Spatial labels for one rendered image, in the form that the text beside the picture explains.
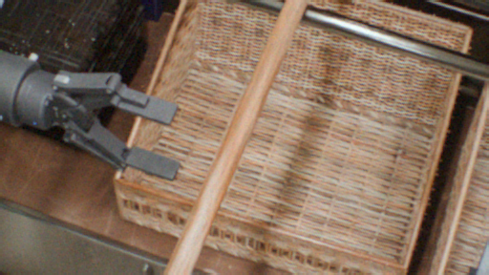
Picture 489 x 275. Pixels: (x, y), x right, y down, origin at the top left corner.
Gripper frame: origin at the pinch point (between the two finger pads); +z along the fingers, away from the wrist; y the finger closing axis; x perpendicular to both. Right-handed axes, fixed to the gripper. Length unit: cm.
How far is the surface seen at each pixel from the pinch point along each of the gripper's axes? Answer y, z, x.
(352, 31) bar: 1.1, 17.0, -27.3
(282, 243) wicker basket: 49, 14, -15
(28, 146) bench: 60, -43, -23
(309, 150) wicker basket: 59, 11, -42
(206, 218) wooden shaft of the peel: -1.8, 9.0, 9.3
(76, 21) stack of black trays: 36, -36, -39
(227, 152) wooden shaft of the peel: -2.2, 8.2, -0.2
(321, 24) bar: 1.4, 12.4, -27.1
